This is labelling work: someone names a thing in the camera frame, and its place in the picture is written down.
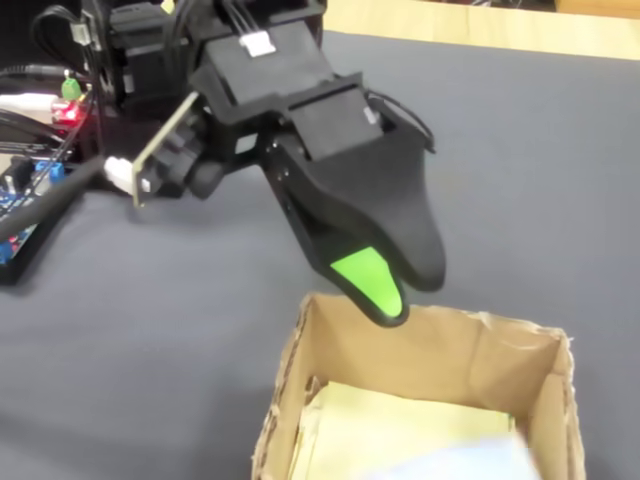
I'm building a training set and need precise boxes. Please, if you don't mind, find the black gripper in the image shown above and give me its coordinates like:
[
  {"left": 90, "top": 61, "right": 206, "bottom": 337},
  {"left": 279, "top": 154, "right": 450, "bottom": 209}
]
[{"left": 188, "top": 71, "right": 447, "bottom": 294}]

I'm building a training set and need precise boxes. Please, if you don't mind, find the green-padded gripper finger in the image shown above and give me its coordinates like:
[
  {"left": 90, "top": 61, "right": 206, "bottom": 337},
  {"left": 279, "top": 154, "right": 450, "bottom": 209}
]
[{"left": 263, "top": 148, "right": 412, "bottom": 330}]

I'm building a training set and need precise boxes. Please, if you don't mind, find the blue circuit board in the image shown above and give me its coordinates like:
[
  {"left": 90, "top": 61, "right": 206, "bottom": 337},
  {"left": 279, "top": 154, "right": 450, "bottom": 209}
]
[{"left": 0, "top": 148, "right": 87, "bottom": 287}]

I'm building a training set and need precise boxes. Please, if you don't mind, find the brown cardboard box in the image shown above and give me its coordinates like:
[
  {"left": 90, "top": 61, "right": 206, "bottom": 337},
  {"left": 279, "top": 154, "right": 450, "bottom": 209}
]
[{"left": 248, "top": 292, "right": 587, "bottom": 480}]

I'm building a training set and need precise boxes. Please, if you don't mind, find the white cable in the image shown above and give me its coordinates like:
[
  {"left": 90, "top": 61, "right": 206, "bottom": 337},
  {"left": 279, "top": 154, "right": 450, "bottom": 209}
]
[{"left": 0, "top": 91, "right": 57, "bottom": 110}]

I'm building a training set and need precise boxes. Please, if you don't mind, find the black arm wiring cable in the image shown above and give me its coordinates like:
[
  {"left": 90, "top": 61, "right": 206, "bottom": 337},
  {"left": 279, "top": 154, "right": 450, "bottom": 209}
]
[{"left": 31, "top": 3, "right": 105, "bottom": 167}]

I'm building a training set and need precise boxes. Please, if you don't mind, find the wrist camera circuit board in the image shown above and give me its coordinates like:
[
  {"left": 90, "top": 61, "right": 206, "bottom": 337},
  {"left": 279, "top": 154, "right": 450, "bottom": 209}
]
[{"left": 130, "top": 92, "right": 227, "bottom": 209}]

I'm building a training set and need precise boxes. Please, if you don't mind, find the black sleeved camera cable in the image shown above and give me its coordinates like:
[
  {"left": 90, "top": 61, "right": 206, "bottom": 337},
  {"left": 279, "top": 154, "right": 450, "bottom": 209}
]
[{"left": 0, "top": 155, "right": 134, "bottom": 242}]

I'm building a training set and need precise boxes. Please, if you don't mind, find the dark grey table mat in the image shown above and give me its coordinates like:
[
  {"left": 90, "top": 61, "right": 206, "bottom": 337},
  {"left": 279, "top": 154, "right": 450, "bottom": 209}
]
[{"left": 0, "top": 27, "right": 640, "bottom": 480}]

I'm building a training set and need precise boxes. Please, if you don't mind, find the cream paper liner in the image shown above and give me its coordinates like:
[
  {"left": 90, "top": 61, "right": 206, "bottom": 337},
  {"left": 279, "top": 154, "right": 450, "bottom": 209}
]
[{"left": 293, "top": 381, "right": 517, "bottom": 480}]

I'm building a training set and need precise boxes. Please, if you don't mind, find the thin black servo cable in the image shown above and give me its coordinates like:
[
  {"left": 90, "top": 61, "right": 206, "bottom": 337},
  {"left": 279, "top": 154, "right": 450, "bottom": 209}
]
[{"left": 368, "top": 91, "right": 437, "bottom": 155}]

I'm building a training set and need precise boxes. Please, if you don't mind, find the controller board with green terminal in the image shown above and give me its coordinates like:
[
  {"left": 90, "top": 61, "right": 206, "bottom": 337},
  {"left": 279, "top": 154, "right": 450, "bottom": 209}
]
[{"left": 0, "top": 72, "right": 97, "bottom": 151}]

